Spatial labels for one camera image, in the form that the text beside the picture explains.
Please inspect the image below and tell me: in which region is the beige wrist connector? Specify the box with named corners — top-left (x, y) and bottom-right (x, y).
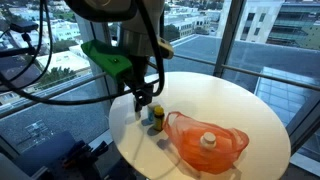
top-left (156, 36), bottom-right (175, 60)

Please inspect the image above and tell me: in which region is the orange plastic bag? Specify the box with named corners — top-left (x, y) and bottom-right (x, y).
top-left (162, 110), bottom-right (250, 175)

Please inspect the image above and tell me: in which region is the yellow cap bottle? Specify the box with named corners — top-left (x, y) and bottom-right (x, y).
top-left (152, 105), bottom-right (166, 132)

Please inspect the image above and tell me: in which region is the grey window post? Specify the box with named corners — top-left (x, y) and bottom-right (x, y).
top-left (73, 13), bottom-right (122, 101)
top-left (213, 0), bottom-right (246, 78)

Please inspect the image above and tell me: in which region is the slanted dark window frame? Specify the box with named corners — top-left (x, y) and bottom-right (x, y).
top-left (285, 91), bottom-right (320, 156)

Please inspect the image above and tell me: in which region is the white pill bottle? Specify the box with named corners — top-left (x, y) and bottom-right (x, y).
top-left (199, 131), bottom-right (218, 150)

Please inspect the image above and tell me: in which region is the black equipment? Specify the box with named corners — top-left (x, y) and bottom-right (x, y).
top-left (43, 139), bottom-right (111, 180)

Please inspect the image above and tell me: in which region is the thin black cable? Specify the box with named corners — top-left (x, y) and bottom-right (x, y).
top-left (0, 0), bottom-right (54, 94)

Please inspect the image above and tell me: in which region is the metal window railing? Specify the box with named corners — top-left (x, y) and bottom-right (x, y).
top-left (0, 71), bottom-right (108, 119)
top-left (173, 54), bottom-right (320, 92)

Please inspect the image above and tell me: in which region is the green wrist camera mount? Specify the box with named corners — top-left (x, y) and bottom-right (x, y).
top-left (80, 39), bottom-right (135, 84)

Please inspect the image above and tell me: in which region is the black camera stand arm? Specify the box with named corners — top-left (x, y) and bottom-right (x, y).
top-left (0, 32), bottom-right (37, 59)

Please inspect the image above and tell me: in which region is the black external camera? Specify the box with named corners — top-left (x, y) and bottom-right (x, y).
top-left (9, 20), bottom-right (40, 34)

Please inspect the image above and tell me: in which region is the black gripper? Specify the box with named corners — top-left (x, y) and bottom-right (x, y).
top-left (123, 54), bottom-right (155, 114)

